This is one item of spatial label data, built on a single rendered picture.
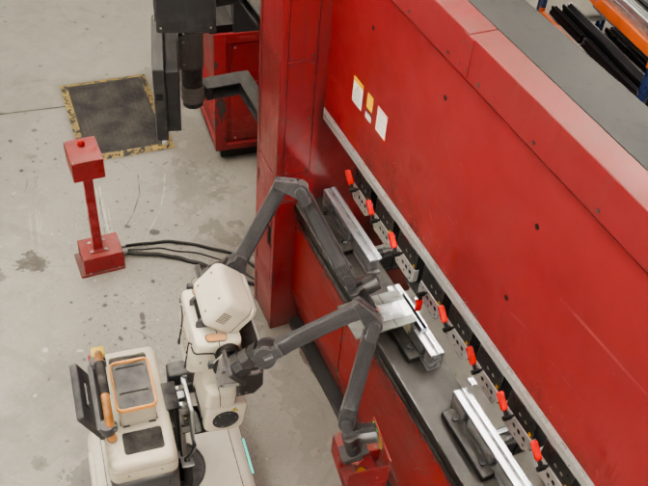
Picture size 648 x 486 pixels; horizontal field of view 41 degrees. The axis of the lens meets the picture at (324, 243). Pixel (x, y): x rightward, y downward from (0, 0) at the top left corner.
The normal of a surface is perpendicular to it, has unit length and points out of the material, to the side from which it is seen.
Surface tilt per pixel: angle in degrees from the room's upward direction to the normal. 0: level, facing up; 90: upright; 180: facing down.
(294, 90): 90
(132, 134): 0
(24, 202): 0
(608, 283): 90
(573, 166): 90
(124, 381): 0
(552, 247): 90
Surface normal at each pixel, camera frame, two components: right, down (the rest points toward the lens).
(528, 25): 0.07, -0.72
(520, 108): -0.91, 0.23
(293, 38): 0.40, 0.66
